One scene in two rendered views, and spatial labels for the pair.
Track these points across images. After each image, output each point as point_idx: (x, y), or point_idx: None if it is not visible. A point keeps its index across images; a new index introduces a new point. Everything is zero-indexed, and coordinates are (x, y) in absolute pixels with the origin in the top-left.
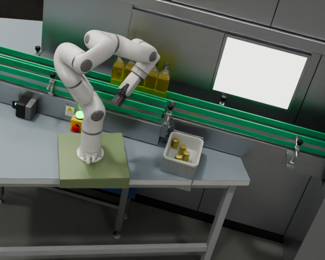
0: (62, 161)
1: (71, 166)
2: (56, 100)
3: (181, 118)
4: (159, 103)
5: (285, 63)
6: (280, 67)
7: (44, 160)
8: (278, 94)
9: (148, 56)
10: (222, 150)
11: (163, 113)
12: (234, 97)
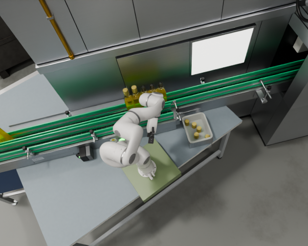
0: (135, 185)
1: (143, 186)
2: (101, 140)
3: (182, 106)
4: (165, 106)
5: (238, 38)
6: (235, 42)
7: (122, 186)
8: (236, 57)
9: (161, 108)
10: (214, 107)
11: (170, 109)
12: (207, 72)
